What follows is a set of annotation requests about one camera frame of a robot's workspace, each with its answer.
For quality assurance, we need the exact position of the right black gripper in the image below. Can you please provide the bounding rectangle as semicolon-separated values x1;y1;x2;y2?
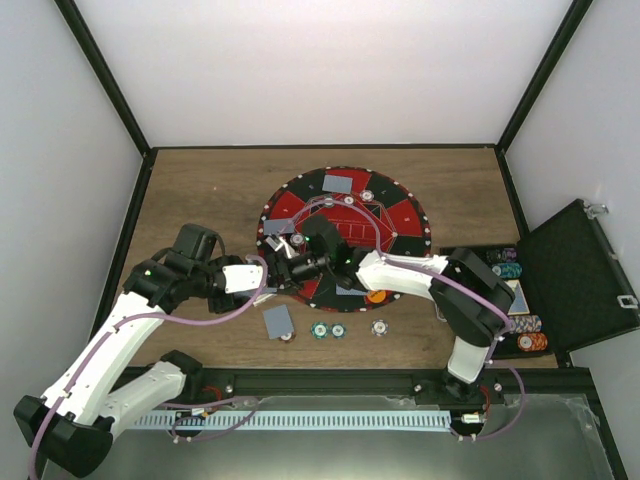
262;252;332;296

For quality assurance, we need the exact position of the blue card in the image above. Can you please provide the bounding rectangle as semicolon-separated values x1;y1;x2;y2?
322;174;353;194
263;218;295;235
263;305;294;340
336;286;367;296

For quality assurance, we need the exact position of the brown poker chip stack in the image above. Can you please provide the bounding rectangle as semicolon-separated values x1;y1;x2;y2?
279;332;296;343

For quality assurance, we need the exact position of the teal poker chip stack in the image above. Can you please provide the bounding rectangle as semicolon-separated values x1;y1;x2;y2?
310;322;330;339

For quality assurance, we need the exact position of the blue playing card deck box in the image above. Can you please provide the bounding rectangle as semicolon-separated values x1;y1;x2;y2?
253;293;275;306

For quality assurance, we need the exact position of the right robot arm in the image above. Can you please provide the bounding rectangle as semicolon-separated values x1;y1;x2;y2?
265;247;515;403

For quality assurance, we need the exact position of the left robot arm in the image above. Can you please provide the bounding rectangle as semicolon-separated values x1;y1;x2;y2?
13;224;268;479

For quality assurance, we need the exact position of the orange round blind button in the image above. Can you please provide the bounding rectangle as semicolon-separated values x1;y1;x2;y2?
366;290;387;304

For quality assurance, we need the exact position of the round red black poker mat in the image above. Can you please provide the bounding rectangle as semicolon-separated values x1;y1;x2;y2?
256;166;432;314

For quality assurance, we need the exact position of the purple white poker chip stack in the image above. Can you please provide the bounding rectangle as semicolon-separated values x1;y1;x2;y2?
371;319;389;337

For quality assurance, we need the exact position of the teal chip row in case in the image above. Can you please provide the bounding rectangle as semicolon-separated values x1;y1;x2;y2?
492;262;523;280

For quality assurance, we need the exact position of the card deck in case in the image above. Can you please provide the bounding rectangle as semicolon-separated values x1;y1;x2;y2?
507;280;530;316

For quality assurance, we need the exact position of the grey chip row in case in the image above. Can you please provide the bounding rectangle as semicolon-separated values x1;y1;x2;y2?
511;315;542;334

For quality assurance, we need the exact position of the orange chip row in case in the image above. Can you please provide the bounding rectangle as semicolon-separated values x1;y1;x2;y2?
517;332;548;352

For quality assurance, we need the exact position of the black poker set case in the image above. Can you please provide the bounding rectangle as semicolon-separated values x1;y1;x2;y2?
471;199;639;361

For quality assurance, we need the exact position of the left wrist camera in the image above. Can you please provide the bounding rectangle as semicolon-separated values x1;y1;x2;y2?
222;264;264;294

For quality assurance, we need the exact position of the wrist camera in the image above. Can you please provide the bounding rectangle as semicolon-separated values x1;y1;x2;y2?
222;264;264;294
301;215;354;288

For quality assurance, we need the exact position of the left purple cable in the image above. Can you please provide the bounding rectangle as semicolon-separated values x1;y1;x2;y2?
27;254;271;480

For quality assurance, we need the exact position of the purple cable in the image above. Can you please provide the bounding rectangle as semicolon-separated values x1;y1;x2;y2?
289;197;526;444
27;254;271;480

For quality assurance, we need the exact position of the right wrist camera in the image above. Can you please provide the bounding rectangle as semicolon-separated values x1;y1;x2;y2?
301;215;354;288

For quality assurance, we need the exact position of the black aluminium frame rail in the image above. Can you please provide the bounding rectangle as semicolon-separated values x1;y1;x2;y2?
186;366;595;399

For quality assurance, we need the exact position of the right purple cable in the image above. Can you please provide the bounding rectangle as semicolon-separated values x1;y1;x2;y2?
289;197;526;444

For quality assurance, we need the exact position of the light blue slotted cable duct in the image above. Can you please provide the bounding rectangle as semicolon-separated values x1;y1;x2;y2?
131;410;451;433

